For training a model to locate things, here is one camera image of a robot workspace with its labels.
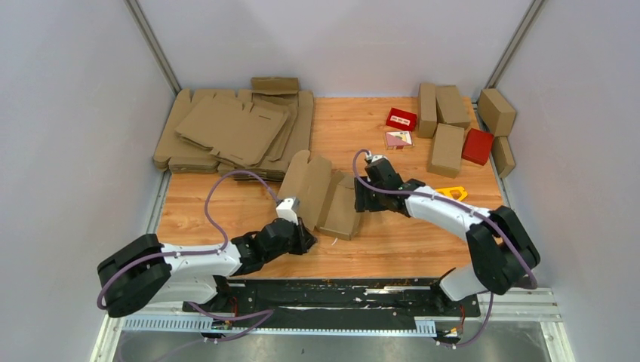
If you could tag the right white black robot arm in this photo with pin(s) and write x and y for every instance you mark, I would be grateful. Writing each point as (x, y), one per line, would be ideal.
(501, 251)

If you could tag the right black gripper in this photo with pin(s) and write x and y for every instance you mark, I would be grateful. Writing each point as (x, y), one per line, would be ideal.
(363, 201)

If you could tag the white slotted cable duct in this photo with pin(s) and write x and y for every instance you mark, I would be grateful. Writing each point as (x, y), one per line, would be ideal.
(200, 324)

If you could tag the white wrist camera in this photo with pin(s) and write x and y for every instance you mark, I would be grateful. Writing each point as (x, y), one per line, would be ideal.
(287, 209)
(369, 158)

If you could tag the folded cardboard box upright left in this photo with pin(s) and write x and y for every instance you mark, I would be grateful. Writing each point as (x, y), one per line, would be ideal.
(427, 111)

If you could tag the folded cardboard box front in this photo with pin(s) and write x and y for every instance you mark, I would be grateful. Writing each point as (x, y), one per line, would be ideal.
(446, 151)

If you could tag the plain red box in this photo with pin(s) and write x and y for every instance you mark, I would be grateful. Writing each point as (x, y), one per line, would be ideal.
(477, 146)

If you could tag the pink white printed box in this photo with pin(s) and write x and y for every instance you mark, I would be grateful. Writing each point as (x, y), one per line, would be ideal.
(397, 140)

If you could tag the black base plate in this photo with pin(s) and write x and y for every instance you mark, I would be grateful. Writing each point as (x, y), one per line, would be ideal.
(341, 303)

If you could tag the red box with white labels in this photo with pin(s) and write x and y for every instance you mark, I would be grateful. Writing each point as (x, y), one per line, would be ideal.
(401, 119)

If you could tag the stack of flat cardboard blanks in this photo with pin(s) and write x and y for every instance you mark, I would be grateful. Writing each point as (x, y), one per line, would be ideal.
(259, 129)

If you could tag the folded cardboard box right edge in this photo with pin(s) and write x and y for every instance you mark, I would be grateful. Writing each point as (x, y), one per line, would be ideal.
(503, 156)

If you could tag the folded cardboard box back middle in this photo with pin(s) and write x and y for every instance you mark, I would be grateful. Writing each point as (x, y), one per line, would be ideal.
(450, 109)

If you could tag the folded cardboard box far right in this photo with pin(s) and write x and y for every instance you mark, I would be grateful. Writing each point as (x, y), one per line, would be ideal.
(496, 112)

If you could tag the yellow plastic triangle frame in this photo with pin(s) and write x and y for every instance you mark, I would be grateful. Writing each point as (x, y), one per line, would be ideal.
(458, 193)

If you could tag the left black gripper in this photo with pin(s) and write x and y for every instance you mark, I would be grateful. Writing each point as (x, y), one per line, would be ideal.
(306, 238)

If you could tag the brown cardboard box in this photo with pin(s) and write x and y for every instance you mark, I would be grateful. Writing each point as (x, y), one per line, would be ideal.
(326, 196)

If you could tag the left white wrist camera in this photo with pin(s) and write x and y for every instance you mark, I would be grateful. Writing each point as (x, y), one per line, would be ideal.
(287, 209)

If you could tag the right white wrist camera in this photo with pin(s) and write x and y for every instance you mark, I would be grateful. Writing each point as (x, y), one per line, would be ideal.
(369, 158)

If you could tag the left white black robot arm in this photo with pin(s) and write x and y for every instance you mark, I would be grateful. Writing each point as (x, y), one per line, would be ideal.
(146, 271)

